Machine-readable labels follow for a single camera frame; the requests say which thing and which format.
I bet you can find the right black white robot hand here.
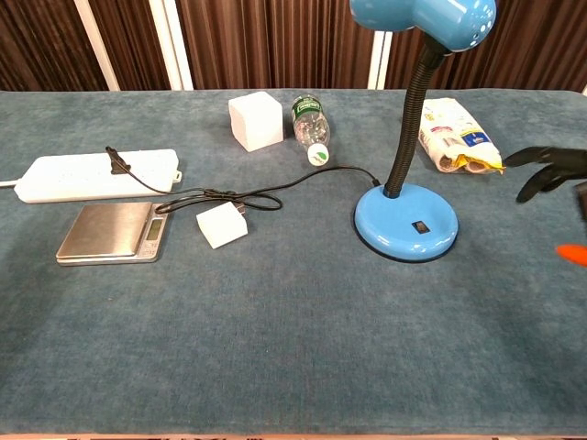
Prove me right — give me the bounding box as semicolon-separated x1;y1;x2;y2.
503;146;587;270

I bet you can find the white power strip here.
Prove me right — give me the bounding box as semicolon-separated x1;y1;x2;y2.
13;148;183;204

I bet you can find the white charger adapter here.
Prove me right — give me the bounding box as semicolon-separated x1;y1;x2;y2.
195;201;250;250

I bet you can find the clear plastic water bottle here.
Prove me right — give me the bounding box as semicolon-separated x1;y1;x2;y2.
291;93;332;167

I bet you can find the silver digital kitchen scale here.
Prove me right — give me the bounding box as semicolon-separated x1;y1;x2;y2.
55;201;171;268

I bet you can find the dark brown pleated curtain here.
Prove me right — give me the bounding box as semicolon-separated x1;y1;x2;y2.
0;0;587;95

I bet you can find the white wall pillar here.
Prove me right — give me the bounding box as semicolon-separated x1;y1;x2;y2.
148;0;195;91
367;29;393;91
72;0;122;92

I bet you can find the pale pink cube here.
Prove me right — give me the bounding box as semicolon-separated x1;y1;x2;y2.
227;90;284;153

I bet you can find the white yellow snack bag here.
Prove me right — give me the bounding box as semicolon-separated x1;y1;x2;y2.
417;96;506;176

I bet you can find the black lamp power cord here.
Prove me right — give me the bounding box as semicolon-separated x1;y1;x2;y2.
105;145;382;215

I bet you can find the blue desk lamp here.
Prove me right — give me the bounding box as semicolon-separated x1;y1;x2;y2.
349;0;499;264

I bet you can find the teal blue table cloth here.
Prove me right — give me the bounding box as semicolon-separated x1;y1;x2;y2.
0;87;587;437

